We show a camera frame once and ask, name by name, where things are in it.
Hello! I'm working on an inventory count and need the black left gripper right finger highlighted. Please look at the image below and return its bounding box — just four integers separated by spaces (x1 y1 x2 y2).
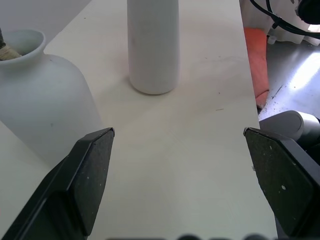
243 127 320 240

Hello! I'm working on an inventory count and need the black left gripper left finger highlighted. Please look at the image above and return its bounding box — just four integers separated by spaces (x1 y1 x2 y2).
0 127 116 240

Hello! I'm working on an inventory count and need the silver robot body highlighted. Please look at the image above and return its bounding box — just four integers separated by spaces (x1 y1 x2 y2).
259 110 320 171

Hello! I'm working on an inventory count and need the wide white flared-neck vase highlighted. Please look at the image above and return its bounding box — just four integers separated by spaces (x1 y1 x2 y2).
0 29 105 170

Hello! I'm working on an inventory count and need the orange cloth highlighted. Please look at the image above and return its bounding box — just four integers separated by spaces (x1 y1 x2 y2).
243 26 270 109

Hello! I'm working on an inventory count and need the tall slim white vase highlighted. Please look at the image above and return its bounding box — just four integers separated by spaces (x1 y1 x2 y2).
126 0 181 95

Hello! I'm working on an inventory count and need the twine-wrapped bouquet stem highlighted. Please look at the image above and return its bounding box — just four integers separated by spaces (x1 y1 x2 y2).
0 26 21 62

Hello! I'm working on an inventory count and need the black cable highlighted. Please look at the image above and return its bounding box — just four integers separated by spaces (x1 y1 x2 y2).
249 0 320 36

